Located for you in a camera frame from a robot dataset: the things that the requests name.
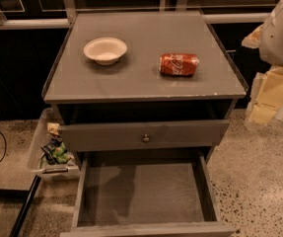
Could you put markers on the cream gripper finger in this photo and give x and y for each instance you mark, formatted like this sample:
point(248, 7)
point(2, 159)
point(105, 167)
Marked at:
point(253, 39)
point(266, 97)

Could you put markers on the red coke can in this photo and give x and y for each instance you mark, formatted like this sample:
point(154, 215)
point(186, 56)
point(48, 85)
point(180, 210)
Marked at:
point(178, 64)

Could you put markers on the grey drawer cabinet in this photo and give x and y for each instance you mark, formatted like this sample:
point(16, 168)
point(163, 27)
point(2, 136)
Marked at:
point(133, 89)

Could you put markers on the brass drawer knob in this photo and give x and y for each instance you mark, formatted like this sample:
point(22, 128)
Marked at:
point(146, 138)

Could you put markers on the closed grey top drawer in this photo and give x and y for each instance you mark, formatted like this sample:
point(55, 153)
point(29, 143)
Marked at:
point(129, 135)

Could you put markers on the open grey middle drawer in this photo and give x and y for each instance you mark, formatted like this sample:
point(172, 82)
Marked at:
point(146, 193)

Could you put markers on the white paper bowl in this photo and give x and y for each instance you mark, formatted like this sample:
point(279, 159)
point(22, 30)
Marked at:
point(105, 51)

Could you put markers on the tan crumpled snack bag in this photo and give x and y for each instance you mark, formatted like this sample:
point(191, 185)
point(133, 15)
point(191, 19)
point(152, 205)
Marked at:
point(52, 128)

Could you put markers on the green snack bag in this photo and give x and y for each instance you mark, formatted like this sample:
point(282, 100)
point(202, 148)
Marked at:
point(55, 152)

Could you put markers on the clear plastic storage bin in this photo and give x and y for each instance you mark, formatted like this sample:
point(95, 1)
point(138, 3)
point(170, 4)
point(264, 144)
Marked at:
point(37, 163)

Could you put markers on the black floor frame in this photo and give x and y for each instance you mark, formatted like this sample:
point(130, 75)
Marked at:
point(26, 197)

